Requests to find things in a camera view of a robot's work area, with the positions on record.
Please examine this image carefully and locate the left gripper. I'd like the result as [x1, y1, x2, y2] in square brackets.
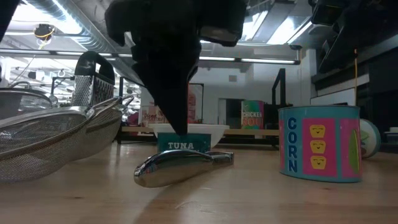
[104, 0, 201, 135]

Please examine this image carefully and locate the medium metal mesh strainer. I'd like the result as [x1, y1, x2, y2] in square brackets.
[73, 95, 135, 161]

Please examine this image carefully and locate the ceiling light rail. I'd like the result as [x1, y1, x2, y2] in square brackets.
[0, 48, 302, 65]

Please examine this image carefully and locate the diced tomatoes can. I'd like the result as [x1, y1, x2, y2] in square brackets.
[139, 105, 166, 127]

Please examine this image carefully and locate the teal tuna can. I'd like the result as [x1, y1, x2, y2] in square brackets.
[157, 133, 212, 154]

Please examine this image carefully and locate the blue pink corn can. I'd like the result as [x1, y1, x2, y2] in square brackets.
[278, 105, 363, 184]

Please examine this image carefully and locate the small metal mesh strainer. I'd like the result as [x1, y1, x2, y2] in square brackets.
[0, 105, 97, 184]

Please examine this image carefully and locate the shiny metal spoon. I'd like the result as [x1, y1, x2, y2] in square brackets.
[133, 149, 235, 189]

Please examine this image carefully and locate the wooden shelf with black frame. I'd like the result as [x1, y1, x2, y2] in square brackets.
[116, 68, 289, 147]

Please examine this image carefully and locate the translucent white plastic bowl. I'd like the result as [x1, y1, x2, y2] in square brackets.
[148, 123, 230, 151]

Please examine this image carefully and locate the metal box grater black handle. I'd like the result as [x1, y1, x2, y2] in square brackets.
[70, 50, 116, 108]

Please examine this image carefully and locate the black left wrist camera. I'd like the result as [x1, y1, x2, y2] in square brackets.
[198, 0, 248, 47]

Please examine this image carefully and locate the black yellow ceiling reel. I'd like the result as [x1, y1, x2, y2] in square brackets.
[33, 23, 56, 41]

